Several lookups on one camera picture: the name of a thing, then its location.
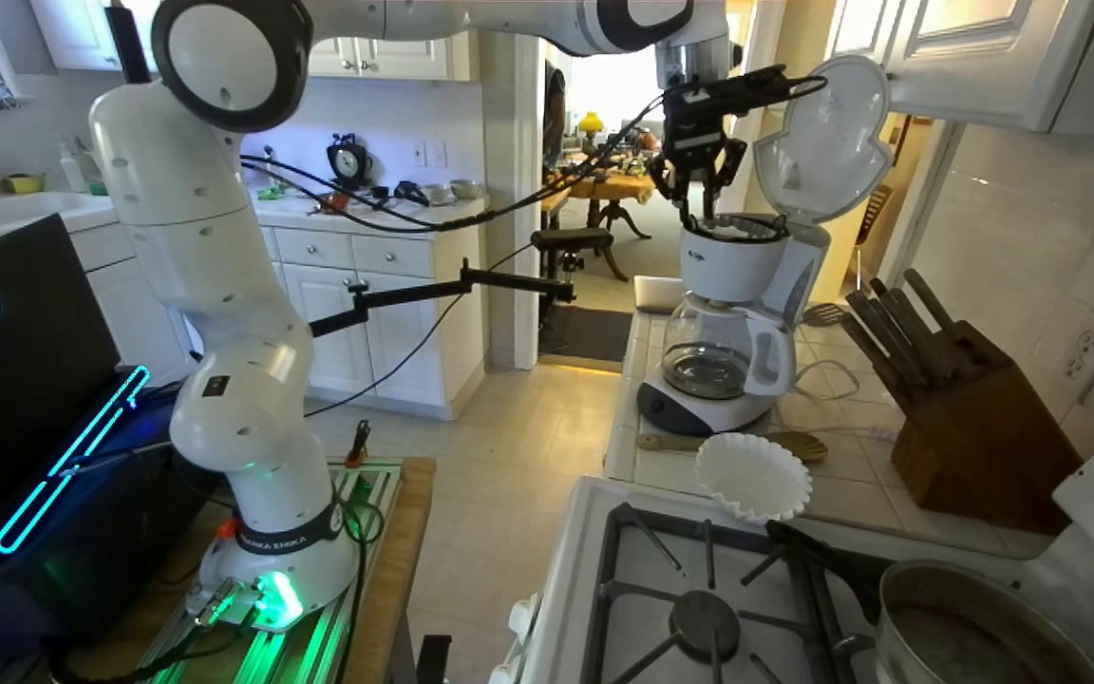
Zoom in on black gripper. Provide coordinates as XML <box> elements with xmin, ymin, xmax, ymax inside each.
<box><xmin>645</xmin><ymin>66</ymin><xmax>823</xmax><ymax>231</ymax></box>

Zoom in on black filter basket chamber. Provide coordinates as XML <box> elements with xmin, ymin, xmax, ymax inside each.
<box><xmin>686</xmin><ymin>215</ymin><xmax>786</xmax><ymax>245</ymax></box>

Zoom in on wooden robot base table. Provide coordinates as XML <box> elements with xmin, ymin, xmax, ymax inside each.
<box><xmin>48</xmin><ymin>459</ymin><xmax>446</xmax><ymax>684</ymax></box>

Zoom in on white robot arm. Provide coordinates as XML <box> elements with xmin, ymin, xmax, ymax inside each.
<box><xmin>87</xmin><ymin>0</ymin><xmax>819</xmax><ymax>630</ymax></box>

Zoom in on white drip coffee maker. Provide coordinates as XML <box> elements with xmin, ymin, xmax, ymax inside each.
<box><xmin>639</xmin><ymin>57</ymin><xmax>888</xmax><ymax>436</ymax></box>

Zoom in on glass coffee carafe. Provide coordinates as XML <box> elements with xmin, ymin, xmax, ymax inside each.
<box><xmin>659</xmin><ymin>296</ymin><xmax>795</xmax><ymax>405</ymax></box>

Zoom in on wooden dining table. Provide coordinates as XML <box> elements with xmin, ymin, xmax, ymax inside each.
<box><xmin>530</xmin><ymin>173</ymin><xmax>654</xmax><ymax>280</ymax></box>

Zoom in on black door mat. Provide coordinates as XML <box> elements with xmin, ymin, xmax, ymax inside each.
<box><xmin>538</xmin><ymin>310</ymin><xmax>630</xmax><ymax>361</ymax></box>

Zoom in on white lower kitchen cabinets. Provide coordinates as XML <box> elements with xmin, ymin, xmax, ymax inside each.
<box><xmin>63</xmin><ymin>203</ymin><xmax>483</xmax><ymax>418</ymax></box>

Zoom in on black analog clock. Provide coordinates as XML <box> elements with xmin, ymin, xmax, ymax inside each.
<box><xmin>325</xmin><ymin>135</ymin><xmax>370</xmax><ymax>196</ymax></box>

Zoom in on wooden knife block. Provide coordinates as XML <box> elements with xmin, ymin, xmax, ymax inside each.
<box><xmin>839</xmin><ymin>269</ymin><xmax>1080</xmax><ymax>531</ymax></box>

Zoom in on white gas stove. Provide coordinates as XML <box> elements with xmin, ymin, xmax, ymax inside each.
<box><xmin>484</xmin><ymin>455</ymin><xmax>1094</xmax><ymax>684</ymax></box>

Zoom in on metal cooking pot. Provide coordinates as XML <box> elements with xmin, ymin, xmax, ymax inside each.
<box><xmin>873</xmin><ymin>560</ymin><xmax>1094</xmax><ymax>684</ymax></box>

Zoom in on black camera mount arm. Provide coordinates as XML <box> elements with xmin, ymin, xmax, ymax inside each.
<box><xmin>308</xmin><ymin>263</ymin><xmax>572</xmax><ymax>337</ymax></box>

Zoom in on white upper wall cabinet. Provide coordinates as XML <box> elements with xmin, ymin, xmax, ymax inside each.
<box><xmin>826</xmin><ymin>0</ymin><xmax>1094</xmax><ymax>139</ymax></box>

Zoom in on white wall outlet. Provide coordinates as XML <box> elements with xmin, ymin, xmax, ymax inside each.
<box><xmin>1061</xmin><ymin>317</ymin><xmax>1094</xmax><ymax>401</ymax></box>

